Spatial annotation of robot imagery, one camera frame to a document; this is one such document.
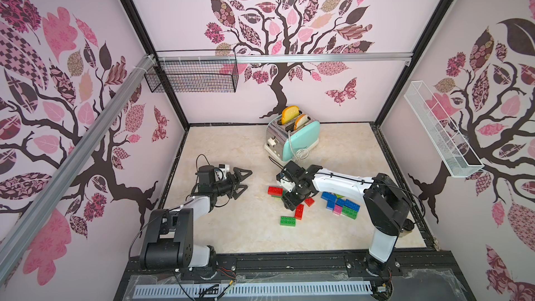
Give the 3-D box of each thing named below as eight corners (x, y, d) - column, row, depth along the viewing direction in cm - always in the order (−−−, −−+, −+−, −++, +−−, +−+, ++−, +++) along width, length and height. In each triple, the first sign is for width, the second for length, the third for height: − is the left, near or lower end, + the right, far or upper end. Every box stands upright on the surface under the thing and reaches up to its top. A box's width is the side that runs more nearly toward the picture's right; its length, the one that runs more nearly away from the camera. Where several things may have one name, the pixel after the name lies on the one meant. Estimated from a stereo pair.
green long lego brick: (280, 226, 85) (280, 224, 84) (280, 218, 88) (280, 216, 86) (295, 226, 85) (296, 224, 84) (295, 218, 88) (295, 216, 86)
